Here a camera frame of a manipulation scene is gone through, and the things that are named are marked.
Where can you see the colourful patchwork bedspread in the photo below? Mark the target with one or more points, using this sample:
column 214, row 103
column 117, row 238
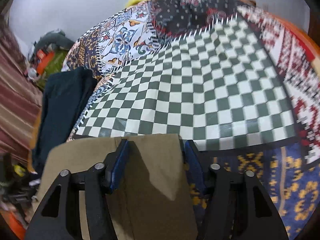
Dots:
column 225, row 74

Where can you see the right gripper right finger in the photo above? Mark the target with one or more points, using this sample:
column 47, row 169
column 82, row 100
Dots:
column 239, row 207

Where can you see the yellow foam bed rail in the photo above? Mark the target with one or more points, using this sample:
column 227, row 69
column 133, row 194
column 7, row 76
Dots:
column 131, row 3

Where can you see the orange box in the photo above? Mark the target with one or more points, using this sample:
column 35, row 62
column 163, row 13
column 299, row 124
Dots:
column 44, row 60

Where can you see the red striped curtain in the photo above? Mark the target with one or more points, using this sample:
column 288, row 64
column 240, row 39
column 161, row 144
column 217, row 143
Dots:
column 20, row 99

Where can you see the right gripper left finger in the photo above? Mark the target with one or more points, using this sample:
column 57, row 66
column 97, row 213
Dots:
column 58, row 214

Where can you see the olive khaki pants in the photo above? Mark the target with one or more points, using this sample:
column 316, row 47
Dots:
column 152, row 201

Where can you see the dark navy folded garment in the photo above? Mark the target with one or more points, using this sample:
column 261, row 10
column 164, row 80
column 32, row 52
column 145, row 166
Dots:
column 65, row 96

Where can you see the green patterned storage bin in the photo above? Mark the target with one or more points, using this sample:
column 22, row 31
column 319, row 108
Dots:
column 53, row 67

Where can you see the grey plush neck pillow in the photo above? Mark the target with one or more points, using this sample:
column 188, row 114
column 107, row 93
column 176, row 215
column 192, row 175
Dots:
column 56, row 37

